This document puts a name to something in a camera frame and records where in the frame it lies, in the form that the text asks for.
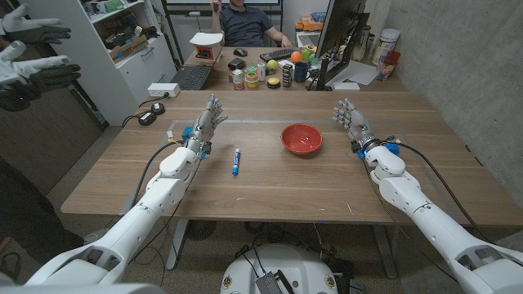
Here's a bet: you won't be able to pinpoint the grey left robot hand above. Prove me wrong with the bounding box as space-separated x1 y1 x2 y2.
184 93 229 155

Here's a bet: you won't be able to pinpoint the operator right gloved hand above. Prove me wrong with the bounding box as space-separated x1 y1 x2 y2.
0 40 82 112

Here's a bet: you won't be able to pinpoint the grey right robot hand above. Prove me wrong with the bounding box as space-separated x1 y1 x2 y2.
332 98 383 154

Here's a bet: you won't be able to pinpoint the operator left gloved hand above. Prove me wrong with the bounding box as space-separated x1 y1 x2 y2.
0 3 73 45

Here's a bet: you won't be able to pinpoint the red bowl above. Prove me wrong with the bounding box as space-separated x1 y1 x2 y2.
280 123 324 155

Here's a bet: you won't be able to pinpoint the white paper sheets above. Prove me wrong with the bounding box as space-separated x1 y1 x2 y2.
326 60 379 87

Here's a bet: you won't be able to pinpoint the black laptop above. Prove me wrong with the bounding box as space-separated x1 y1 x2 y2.
170 65 213 91

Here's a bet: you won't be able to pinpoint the white power strip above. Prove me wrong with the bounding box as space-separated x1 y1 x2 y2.
147 82 181 98

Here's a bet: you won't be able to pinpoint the tin can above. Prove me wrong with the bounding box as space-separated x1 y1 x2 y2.
231 69 245 91

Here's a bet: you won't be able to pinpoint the red cup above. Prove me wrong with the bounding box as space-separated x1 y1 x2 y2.
376 50 401 82

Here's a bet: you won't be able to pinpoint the dark blue mug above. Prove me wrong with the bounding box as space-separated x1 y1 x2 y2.
293 61 312 83

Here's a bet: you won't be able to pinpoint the white canister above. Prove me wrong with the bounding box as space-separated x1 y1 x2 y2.
371 28 401 66

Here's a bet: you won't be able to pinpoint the white and red box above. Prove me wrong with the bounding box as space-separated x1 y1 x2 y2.
189 32 225 62

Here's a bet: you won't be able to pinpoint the white shelf cabinet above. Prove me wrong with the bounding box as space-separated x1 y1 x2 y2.
22 0 177 127

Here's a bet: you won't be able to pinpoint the cardboard box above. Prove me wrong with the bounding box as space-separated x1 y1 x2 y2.
108 34 150 62

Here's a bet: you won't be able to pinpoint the black computer monitor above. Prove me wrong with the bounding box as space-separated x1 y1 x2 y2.
316 0 371 91

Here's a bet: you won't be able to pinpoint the black keyboard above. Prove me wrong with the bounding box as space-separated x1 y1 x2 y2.
259 47 302 63

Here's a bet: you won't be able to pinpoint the seated person in dark polo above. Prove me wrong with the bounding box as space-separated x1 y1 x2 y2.
210 0 293 49

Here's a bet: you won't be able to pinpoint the standing operator in dark clothes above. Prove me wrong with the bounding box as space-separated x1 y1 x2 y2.
0 157 110 262

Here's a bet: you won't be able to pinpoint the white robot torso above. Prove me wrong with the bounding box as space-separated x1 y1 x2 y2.
220 243 339 294

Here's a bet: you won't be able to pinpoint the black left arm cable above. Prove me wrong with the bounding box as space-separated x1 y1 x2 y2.
130 140 181 209

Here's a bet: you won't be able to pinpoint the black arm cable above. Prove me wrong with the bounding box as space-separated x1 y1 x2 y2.
130 140 181 209
391 140 495 246

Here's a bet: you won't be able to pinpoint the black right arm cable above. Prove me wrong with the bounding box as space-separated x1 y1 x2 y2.
391 140 495 246

